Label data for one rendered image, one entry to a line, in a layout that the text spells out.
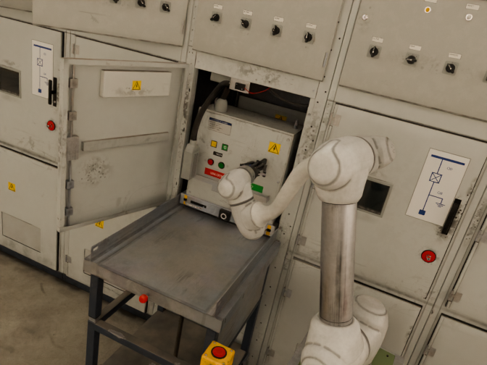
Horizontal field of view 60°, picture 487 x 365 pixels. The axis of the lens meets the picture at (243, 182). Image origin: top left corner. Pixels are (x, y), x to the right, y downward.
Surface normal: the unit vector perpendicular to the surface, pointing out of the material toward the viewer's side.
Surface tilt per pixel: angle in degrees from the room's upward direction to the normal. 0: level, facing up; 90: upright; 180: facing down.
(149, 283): 0
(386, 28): 90
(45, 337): 0
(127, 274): 0
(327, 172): 82
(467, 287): 90
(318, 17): 90
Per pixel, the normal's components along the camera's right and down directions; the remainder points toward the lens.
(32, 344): 0.18, -0.91
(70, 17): 0.40, 0.42
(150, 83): 0.74, 0.38
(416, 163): -0.38, 0.29
